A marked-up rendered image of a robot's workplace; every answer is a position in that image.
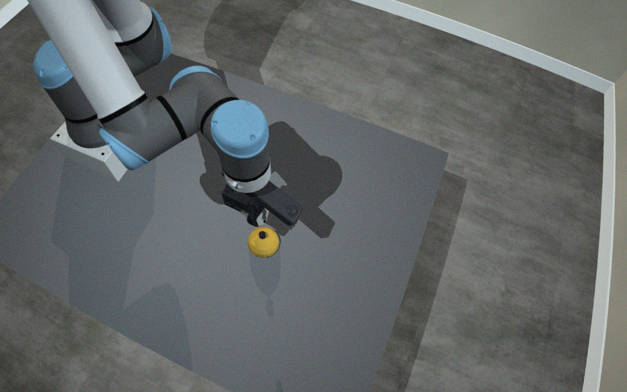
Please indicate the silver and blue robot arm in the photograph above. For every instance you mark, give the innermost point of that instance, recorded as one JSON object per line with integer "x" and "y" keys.
{"x": 97, "y": 47}

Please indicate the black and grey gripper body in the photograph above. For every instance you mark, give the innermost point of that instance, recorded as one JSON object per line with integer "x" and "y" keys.
{"x": 241, "y": 201}

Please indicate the yellow dome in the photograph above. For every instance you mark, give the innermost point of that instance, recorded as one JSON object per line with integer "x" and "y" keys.
{"x": 264, "y": 245}

